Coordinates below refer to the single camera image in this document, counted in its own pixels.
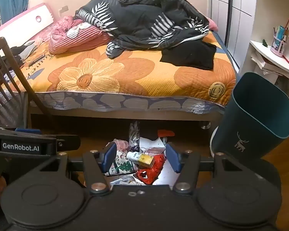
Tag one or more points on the black and white cloth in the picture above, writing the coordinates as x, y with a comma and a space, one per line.
26, 49

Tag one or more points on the crumpled white plastic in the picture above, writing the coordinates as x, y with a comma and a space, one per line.
125, 180

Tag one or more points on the teal bin with deer print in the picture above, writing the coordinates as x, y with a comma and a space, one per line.
250, 130

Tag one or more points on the bed caster wheel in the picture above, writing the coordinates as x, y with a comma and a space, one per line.
206, 125

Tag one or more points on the white shelf unit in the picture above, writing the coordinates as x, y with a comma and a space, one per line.
265, 4

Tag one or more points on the bed with orange floral sheet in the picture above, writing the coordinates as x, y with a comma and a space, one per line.
134, 72

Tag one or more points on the white and yellow bottle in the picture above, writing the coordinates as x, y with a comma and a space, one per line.
144, 160

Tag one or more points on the plain black cloth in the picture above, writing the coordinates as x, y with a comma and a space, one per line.
187, 55

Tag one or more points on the white wall socket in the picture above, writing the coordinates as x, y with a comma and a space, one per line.
63, 9

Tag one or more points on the small green figurine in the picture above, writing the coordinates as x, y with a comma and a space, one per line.
265, 43

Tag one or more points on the dark wooden chair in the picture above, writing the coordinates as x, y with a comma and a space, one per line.
23, 75

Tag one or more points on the pink pen holder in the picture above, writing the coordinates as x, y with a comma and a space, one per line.
278, 48

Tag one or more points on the stack of loose papers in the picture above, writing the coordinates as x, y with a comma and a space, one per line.
267, 65

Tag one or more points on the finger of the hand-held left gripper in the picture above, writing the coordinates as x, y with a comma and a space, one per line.
27, 131
67, 142

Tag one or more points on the red plastic bag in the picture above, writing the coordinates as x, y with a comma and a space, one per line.
151, 170

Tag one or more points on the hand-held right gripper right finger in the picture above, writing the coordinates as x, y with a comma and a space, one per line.
171, 158

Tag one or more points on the black leaf-print duvet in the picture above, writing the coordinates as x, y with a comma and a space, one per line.
134, 21

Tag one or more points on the white paper sheet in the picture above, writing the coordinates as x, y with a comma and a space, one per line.
167, 175

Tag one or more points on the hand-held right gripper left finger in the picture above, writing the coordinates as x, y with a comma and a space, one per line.
110, 157

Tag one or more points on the white sliding wardrobe door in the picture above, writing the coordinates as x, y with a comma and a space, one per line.
240, 28

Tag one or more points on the pink and white headboard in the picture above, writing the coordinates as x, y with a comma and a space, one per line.
38, 16

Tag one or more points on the white and pink wrapper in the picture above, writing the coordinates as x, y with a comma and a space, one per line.
151, 146

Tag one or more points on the crumpled pink wrapper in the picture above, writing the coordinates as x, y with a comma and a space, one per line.
121, 144

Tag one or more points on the grey patterned plastic bag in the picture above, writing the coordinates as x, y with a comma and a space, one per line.
134, 132

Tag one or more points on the white Christmas-print bag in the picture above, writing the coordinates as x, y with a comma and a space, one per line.
121, 166

